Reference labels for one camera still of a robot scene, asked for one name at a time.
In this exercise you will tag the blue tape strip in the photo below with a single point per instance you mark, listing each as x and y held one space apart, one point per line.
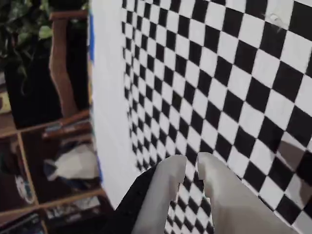
91 36

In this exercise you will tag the white illustrated game box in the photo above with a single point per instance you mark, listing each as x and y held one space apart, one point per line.
73 207

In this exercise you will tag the light wooden bookshelf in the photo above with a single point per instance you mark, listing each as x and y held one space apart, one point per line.
26 175

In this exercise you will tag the green pothos plant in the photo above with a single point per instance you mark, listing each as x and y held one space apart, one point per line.
22 26

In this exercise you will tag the brown wooden chair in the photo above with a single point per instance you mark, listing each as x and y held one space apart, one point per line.
65 68

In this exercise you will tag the blue white penguin figure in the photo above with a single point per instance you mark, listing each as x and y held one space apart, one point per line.
70 165

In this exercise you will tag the black white checkered mat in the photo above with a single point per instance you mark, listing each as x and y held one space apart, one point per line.
219 85

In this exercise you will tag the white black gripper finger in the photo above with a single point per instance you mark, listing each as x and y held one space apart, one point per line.
161 192

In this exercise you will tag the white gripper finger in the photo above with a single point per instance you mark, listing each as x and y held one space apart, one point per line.
229 202

